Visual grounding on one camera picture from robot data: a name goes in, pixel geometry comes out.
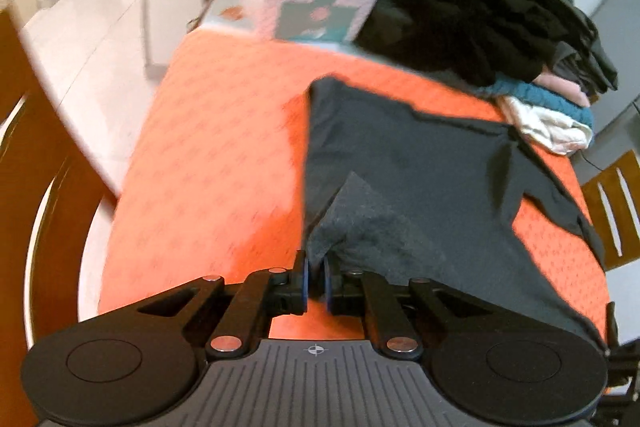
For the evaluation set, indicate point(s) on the black garment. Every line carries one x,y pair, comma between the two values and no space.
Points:
465,22

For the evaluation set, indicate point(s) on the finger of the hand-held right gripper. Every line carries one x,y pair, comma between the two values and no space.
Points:
612,332

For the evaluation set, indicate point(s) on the dark grey long-sleeve shirt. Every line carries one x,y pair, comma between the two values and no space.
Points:
400,187

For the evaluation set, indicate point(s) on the teal knit garment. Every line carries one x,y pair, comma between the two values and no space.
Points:
545,99

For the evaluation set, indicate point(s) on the pink folded garment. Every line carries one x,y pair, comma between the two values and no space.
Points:
562,86

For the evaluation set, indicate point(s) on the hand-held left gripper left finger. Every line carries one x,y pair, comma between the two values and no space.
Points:
302,288

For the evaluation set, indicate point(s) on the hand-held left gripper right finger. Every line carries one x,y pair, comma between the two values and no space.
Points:
328,291

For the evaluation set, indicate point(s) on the white folded garment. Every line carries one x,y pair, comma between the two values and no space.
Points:
545,127

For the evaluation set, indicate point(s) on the dark grey folded garment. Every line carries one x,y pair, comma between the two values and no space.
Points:
585,42

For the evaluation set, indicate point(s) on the orange patterned tablecloth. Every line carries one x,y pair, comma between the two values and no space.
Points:
220,147

